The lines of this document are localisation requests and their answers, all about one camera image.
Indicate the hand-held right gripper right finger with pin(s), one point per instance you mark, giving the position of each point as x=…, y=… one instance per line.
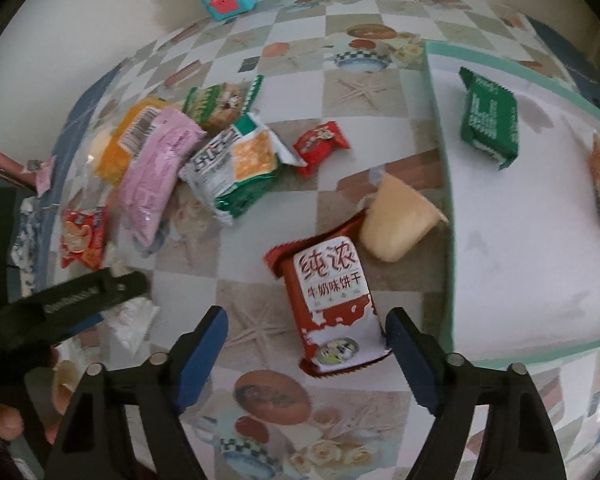
x=415, y=365

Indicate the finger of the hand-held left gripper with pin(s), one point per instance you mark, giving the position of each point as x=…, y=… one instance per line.
x=80, y=300

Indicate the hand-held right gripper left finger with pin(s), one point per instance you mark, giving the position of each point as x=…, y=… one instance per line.
x=202, y=360

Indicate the plain white snack packet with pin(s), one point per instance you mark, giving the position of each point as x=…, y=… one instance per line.
x=130, y=325

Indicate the red clear snack packet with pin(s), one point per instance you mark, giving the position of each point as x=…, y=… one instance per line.
x=82, y=240

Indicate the red and white biscuit packet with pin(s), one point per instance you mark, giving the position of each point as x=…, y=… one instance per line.
x=330, y=305

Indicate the pink snack packet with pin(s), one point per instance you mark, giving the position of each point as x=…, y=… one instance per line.
x=152, y=185

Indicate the pale yellow pudding cup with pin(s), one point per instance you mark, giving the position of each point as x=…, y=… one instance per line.
x=400, y=220

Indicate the white tray with teal rim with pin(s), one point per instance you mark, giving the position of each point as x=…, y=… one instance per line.
x=520, y=240

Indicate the white and green snack packet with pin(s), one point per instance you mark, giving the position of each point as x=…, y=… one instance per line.
x=235, y=170

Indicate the person's left hand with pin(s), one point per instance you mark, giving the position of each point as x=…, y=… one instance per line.
x=0, y=420

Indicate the crumpled white paper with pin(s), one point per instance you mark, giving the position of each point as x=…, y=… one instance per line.
x=25, y=245

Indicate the pink crumpled wrapper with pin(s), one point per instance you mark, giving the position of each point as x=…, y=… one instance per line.
x=40, y=172

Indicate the yellow clear bread packet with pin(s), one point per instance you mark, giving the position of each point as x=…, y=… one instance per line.
x=112, y=160

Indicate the small red candy packet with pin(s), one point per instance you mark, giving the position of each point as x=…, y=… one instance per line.
x=320, y=146

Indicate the green cow print biscuit packet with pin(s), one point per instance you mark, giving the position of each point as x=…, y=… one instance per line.
x=220, y=105

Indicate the dark green snack packet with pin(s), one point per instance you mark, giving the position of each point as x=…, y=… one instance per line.
x=490, y=115

